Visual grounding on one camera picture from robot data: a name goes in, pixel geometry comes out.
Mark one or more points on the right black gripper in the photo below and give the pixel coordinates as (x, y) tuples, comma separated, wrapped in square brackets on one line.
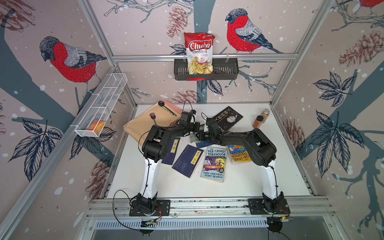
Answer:
[(200, 134)]

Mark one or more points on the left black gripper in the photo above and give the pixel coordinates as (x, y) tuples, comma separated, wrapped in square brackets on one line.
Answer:
[(197, 127)]

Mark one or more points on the grey striped cloth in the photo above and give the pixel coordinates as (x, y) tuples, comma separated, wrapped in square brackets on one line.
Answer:
[(193, 138)]

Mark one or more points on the blue book yellow label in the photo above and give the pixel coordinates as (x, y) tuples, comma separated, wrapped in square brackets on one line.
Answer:
[(203, 144)]

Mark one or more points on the black book with face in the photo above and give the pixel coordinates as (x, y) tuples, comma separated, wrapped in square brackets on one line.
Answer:
[(227, 118)]

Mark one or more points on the yellow orange treehouse book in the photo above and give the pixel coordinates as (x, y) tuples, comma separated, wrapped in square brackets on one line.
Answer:
[(238, 154)]

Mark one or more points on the colourful treehouse book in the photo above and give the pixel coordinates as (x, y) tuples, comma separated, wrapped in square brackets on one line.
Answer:
[(214, 164)]

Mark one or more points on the dark blue book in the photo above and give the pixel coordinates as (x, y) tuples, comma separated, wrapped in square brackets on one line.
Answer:
[(172, 151), (188, 161)]

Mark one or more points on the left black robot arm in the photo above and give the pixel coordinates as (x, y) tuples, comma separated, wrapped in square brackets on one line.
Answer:
[(154, 150)]

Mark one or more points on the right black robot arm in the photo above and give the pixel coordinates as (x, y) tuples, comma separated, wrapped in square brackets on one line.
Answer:
[(261, 151)]

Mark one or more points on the pink tray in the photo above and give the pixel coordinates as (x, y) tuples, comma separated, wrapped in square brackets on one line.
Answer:
[(174, 108)]

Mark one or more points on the black spoon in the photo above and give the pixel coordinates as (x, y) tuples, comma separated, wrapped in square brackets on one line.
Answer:
[(162, 104)]

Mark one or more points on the iridescent purple spoon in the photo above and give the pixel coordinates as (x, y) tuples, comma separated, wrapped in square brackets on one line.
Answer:
[(153, 117)]

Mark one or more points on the brown spice jar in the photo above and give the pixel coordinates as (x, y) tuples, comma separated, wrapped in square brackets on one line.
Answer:
[(258, 121)]

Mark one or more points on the tan paper sheet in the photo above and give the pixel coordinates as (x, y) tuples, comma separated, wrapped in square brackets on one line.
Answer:
[(138, 127)]

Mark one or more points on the tan spice jar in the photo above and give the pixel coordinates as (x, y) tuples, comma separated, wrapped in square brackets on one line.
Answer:
[(265, 113)]

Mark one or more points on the red cassava chips bag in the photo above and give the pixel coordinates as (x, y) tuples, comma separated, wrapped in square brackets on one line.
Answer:
[(199, 52)]

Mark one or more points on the orange packet in shelf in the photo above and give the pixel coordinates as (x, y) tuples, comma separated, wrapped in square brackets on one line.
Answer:
[(96, 126)]

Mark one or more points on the black wall basket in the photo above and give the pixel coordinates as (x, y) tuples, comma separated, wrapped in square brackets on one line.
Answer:
[(223, 69)]

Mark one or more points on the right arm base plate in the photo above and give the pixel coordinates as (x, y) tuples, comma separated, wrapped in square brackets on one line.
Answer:
[(261, 207)]

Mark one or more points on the white wire shelf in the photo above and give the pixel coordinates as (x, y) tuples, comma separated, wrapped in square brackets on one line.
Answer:
[(103, 104)]

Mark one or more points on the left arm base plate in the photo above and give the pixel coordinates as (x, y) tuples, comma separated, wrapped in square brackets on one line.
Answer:
[(162, 208)]

